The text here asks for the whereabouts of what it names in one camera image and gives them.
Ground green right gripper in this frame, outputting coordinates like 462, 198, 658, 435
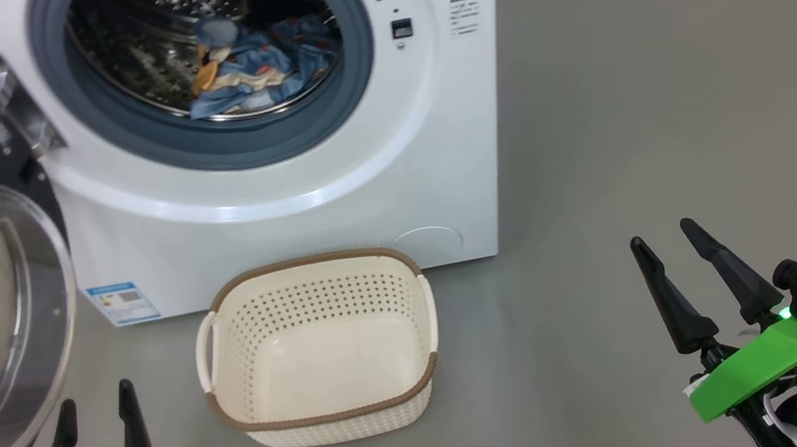
627, 201, 797, 430

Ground blue patterned clothes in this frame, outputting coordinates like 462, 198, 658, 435
177, 0, 350, 122

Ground cream perforated laundry basket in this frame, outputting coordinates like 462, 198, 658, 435
183, 238, 453, 447

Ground white front-load washing machine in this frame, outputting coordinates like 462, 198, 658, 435
0, 0, 549, 347

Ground grey rubber door gasket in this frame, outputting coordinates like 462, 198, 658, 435
21, 0, 391, 201

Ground metal door hinge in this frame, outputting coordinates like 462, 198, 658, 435
0, 41, 69, 166

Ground blue energy label sticker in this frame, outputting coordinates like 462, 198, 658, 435
84, 276, 163, 331

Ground round drain filter cover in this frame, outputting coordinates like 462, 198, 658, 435
388, 221, 466, 267

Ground steel perforated washer drum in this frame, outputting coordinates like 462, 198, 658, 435
63, 0, 353, 144

